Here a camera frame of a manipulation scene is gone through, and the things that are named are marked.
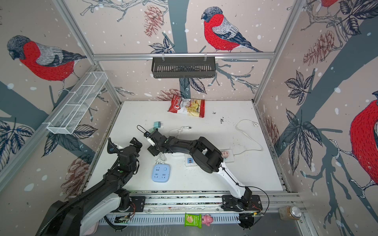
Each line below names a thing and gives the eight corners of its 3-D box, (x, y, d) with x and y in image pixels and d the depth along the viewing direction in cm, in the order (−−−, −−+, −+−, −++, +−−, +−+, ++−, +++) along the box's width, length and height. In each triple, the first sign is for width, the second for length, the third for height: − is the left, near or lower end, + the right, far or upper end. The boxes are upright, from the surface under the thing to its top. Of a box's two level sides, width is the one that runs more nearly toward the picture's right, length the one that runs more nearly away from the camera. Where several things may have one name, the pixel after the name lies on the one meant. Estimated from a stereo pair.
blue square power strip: (151, 182, 82) (150, 181, 80) (154, 165, 88) (153, 163, 86) (169, 182, 82) (168, 181, 80) (170, 165, 88) (170, 163, 86)
